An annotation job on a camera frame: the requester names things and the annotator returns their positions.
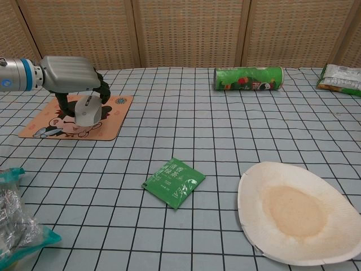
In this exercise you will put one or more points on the green tea sachet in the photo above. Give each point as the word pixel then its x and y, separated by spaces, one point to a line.
pixel 173 183

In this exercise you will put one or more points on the white paper plate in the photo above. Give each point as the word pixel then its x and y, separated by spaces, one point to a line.
pixel 293 214

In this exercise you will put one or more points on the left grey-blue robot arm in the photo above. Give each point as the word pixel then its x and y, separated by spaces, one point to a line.
pixel 17 74

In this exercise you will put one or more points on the woven wooden folding screen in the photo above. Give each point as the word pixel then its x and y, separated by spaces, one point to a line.
pixel 183 31

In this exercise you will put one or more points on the teal clear snack bag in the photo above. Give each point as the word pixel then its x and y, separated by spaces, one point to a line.
pixel 19 231

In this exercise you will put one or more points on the blue checked tablecloth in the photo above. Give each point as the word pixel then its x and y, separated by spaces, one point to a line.
pixel 127 226

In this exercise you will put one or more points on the white computer mouse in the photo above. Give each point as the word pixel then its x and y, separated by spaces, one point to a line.
pixel 87 113

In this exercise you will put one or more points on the green chip can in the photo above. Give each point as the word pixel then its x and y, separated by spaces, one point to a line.
pixel 248 79

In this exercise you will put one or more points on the orange cartoon girl mouse pad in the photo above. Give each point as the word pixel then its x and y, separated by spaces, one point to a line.
pixel 112 121

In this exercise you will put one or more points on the green white snack bag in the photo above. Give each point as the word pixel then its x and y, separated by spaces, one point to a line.
pixel 341 80

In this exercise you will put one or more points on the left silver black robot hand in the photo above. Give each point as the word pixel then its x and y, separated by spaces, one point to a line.
pixel 67 73

